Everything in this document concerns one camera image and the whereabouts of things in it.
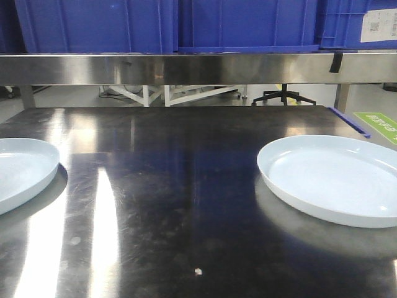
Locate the light blue plate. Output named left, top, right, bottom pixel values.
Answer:
left=257, top=135, right=396, bottom=228
left=1, top=138, right=60, bottom=214

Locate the black office chair base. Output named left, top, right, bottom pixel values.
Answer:
left=251, top=84, right=316, bottom=106

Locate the blue plastic bin middle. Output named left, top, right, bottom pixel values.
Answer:
left=178, top=1, right=319, bottom=53

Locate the blue plastic bin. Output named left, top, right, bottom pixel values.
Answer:
left=314, top=1, right=396, bottom=50
left=15, top=1, right=178, bottom=54
left=178, top=1, right=319, bottom=53

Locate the blue table edge strip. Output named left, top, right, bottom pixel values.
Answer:
left=328, top=107, right=371, bottom=139

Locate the black tape strip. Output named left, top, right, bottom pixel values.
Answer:
left=329, top=53, right=343, bottom=73

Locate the green floor sign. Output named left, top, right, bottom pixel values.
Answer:
left=354, top=112, right=397, bottom=145

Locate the blue plastic bin left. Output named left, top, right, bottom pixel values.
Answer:
left=15, top=1, right=178, bottom=54

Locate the blue plastic bin right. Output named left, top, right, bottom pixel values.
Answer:
left=314, top=1, right=396, bottom=50

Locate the white paper label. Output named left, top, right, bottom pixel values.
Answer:
left=360, top=8, right=396, bottom=43

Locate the white metal frame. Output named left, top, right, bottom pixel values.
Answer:
left=99, top=84, right=248, bottom=107

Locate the steel shelf post right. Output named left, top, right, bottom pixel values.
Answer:
left=334, top=84, right=350, bottom=113

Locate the steel shelf post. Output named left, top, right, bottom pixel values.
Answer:
left=334, top=84, right=350, bottom=113
left=19, top=85, right=36, bottom=110

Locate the steel shelf post left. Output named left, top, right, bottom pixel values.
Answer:
left=19, top=85, right=36, bottom=110

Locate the stainless steel shelf rail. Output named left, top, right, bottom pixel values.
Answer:
left=1, top=50, right=396, bottom=86

